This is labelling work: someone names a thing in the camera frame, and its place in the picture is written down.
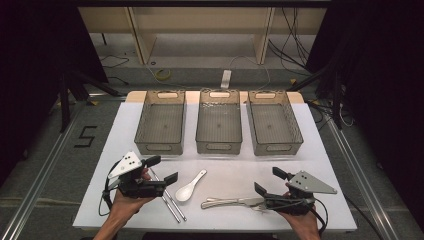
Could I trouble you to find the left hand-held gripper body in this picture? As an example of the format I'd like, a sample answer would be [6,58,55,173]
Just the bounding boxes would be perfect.
[103,151,168,200]

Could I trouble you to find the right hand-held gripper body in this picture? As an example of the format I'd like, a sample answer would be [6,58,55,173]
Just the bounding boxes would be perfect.
[264,170,338,217]

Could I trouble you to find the metal table knife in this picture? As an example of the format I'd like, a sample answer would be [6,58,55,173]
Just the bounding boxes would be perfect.
[205,197,266,206]

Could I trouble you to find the white ceramic spoon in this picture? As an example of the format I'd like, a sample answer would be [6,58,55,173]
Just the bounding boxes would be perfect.
[174,169,208,203]

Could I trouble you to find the metal chopstick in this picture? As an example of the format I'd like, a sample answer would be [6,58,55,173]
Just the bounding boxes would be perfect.
[148,167,188,222]
[151,171,182,224]

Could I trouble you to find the grey plastic mesh basket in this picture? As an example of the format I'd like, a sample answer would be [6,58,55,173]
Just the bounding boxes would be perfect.
[133,89,187,156]
[245,89,304,157]
[195,88,243,156]

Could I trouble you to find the person's left hand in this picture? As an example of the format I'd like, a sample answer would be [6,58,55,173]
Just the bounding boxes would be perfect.
[109,190,156,218]

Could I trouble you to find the person's right hand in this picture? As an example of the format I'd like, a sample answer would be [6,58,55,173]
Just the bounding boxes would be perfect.
[278,204,322,234]

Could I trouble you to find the white table cover board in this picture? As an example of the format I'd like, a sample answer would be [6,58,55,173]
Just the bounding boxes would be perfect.
[72,101,358,233]

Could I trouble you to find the yellow tape roll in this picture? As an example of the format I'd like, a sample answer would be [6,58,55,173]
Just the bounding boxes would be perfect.
[155,68,173,82]

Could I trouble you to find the black metal stand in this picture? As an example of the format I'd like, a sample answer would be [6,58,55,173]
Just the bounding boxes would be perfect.
[58,71,123,133]
[286,63,344,130]

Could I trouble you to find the white power strip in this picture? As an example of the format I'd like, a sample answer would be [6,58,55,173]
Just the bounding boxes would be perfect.
[220,69,232,90]

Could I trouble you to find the black curtain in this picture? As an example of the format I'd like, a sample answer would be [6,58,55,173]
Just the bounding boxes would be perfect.
[0,0,109,188]
[304,0,424,231]

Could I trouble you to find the beige wooden shelf unit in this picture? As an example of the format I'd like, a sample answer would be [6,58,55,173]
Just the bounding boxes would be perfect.
[78,6,328,66]

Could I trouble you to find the left hand-held gripper cable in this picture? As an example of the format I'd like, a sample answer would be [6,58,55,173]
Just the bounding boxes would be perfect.
[98,159,121,218]

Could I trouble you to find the hand-held gripper cable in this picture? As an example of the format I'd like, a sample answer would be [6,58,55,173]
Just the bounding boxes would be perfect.
[98,159,121,218]
[312,198,330,236]

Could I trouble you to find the right hand-held gripper cable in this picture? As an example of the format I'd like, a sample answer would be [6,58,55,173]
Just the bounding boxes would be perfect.
[312,198,330,236]

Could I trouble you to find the aluminium floor rail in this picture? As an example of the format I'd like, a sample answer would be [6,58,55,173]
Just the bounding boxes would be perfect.
[324,116,401,240]
[0,99,84,240]

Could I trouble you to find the thick black floor cable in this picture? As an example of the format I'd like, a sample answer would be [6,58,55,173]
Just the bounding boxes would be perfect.
[344,196,384,240]

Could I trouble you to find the white floor cable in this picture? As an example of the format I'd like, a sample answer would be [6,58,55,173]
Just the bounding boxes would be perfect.
[229,54,272,92]
[144,54,214,91]

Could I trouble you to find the thin black floor cable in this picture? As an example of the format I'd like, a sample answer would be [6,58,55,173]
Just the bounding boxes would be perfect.
[99,54,130,69]

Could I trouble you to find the bundle of black cables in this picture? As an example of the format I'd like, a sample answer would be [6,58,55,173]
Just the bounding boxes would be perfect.
[268,7,313,77]

